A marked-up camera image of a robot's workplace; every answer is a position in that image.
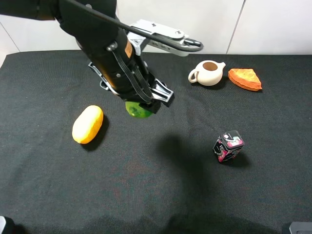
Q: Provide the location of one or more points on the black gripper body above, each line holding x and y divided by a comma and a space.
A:
121, 71

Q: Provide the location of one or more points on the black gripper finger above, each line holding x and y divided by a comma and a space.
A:
152, 107

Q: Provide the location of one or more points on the green lime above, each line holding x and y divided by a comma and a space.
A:
134, 110

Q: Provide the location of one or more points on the cream ceramic teapot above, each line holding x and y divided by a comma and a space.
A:
207, 73

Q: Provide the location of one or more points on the yellow orange mango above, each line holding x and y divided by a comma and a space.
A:
87, 125

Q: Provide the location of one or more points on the black tablecloth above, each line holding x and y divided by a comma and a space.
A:
157, 175

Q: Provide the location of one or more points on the black floral tin box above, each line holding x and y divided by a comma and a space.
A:
228, 145

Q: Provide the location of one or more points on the orange pie slice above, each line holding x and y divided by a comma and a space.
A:
245, 78

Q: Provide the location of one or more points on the grey device bottom right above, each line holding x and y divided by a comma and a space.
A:
300, 228

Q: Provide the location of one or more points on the grey device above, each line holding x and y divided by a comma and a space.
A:
300, 228
2, 224

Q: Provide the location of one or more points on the grey device bottom left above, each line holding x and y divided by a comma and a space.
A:
2, 224

